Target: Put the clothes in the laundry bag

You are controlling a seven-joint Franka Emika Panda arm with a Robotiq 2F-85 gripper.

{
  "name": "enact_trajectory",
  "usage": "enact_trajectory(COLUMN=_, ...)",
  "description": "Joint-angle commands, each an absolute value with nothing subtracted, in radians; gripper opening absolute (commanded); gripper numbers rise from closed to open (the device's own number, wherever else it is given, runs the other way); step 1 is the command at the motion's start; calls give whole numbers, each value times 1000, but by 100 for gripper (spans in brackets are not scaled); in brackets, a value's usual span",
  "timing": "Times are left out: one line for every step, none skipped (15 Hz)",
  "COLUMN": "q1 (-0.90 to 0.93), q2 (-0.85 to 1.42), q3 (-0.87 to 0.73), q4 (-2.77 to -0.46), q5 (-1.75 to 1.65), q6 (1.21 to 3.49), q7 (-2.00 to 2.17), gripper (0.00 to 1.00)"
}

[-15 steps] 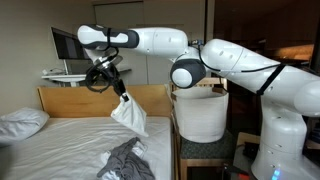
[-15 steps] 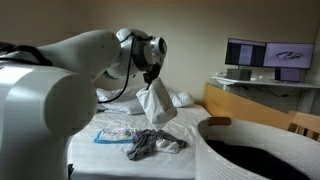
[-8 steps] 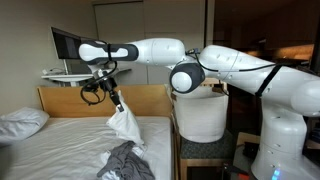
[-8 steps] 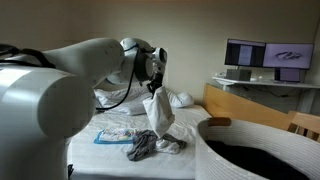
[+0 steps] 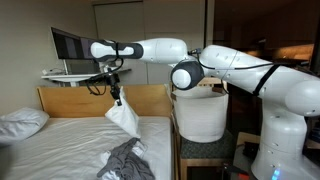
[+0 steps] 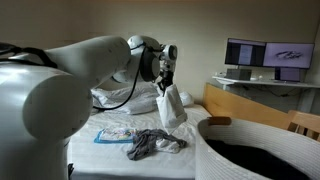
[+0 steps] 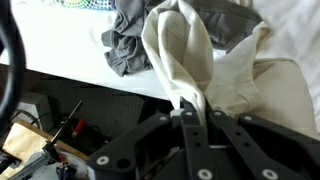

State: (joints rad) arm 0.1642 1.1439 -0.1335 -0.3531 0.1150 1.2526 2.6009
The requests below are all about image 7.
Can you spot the bed with white sheet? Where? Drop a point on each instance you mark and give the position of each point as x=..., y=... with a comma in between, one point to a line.
x=66, y=43

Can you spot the small wooden table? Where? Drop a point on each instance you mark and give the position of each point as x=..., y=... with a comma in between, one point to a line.
x=23, y=140

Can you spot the grey garment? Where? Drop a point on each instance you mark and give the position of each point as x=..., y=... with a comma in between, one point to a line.
x=126, y=53

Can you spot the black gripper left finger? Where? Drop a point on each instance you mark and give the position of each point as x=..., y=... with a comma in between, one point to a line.
x=140, y=146

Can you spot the cream white cloth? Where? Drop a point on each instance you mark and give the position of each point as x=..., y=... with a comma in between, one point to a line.
x=180, y=50

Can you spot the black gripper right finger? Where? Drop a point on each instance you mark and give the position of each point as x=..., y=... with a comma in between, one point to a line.
x=273, y=150

